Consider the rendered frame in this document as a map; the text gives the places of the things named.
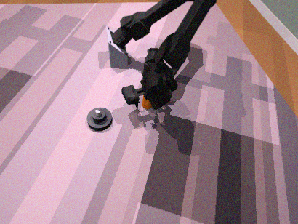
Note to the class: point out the orange tapered knob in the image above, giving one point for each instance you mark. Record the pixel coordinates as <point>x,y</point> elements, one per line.
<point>146,104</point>

